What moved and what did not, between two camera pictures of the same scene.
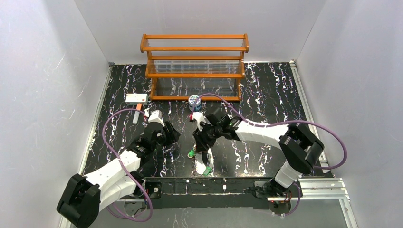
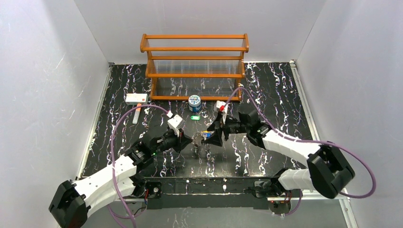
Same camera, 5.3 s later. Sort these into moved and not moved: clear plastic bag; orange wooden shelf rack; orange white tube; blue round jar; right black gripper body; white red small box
Moved: clear plastic bag; right black gripper body
Not moved: orange wooden shelf rack; white red small box; orange white tube; blue round jar
